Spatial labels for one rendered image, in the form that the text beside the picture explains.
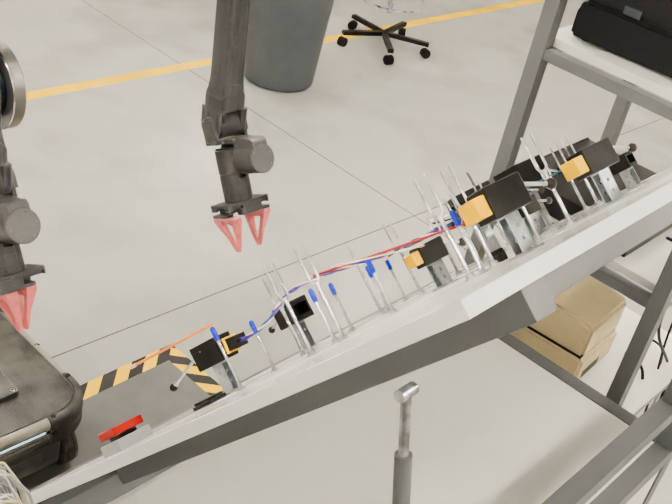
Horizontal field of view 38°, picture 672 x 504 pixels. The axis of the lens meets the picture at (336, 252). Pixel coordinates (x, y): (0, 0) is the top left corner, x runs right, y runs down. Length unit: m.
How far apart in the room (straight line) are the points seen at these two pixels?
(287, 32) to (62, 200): 1.61
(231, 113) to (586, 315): 1.01
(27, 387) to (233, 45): 1.30
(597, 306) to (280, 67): 3.00
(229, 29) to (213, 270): 1.98
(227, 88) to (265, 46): 3.24
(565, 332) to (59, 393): 1.35
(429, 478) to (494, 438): 0.20
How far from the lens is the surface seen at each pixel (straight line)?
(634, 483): 2.10
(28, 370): 2.85
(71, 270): 3.64
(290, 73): 5.16
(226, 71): 1.86
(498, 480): 1.97
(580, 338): 2.42
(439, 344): 1.05
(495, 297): 0.85
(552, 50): 2.17
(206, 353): 1.57
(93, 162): 4.32
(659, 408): 1.97
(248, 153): 1.86
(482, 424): 2.07
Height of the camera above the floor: 2.12
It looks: 32 degrees down
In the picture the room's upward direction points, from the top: 13 degrees clockwise
